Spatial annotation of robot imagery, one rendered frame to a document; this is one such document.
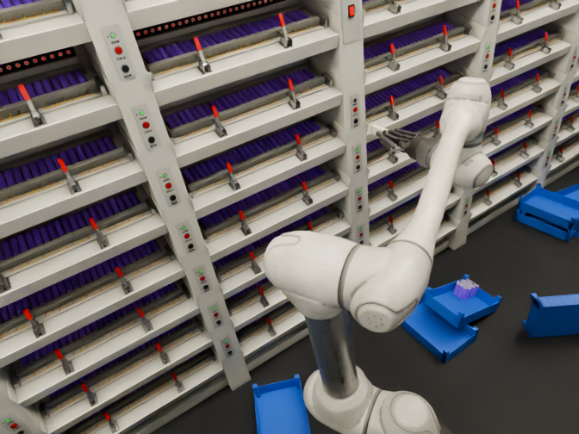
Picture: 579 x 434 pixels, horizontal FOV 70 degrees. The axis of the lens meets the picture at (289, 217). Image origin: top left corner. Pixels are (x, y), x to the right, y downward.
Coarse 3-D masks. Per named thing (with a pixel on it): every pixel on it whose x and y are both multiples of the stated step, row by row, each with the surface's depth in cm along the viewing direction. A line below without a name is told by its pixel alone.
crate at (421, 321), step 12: (420, 300) 202; (420, 312) 200; (432, 312) 199; (408, 324) 189; (420, 324) 194; (432, 324) 194; (444, 324) 193; (420, 336) 184; (432, 336) 188; (444, 336) 188; (456, 336) 187; (468, 336) 186; (432, 348) 181; (444, 348) 183; (456, 348) 176; (444, 360) 176
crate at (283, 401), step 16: (256, 384) 173; (272, 384) 175; (288, 384) 177; (256, 400) 172; (272, 400) 174; (288, 400) 173; (256, 416) 164; (272, 416) 169; (288, 416) 168; (304, 416) 167; (272, 432) 163; (288, 432) 162; (304, 432) 162
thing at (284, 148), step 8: (304, 136) 149; (312, 136) 150; (320, 136) 151; (288, 144) 147; (296, 144) 147; (304, 144) 150; (272, 152) 144; (280, 152) 146; (248, 160) 141; (256, 160) 141; (264, 160) 143; (272, 160) 143; (232, 168) 138; (240, 168) 139; (208, 176) 136; (216, 176) 136; (224, 176) 138; (192, 184) 133; (200, 184) 134; (208, 184) 136; (216, 184) 136
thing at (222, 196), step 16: (336, 128) 152; (320, 144) 151; (336, 144) 151; (288, 160) 145; (304, 160) 145; (320, 160) 149; (256, 176) 140; (272, 176) 140; (288, 176) 144; (192, 192) 134; (208, 192) 134; (224, 192) 135; (240, 192) 136; (256, 192) 141; (208, 208) 132
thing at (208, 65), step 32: (256, 0) 127; (288, 0) 133; (160, 32) 117; (192, 32) 122; (224, 32) 124; (256, 32) 124; (288, 32) 127; (320, 32) 129; (160, 64) 111; (192, 64) 114; (224, 64) 116; (256, 64) 119; (160, 96) 109
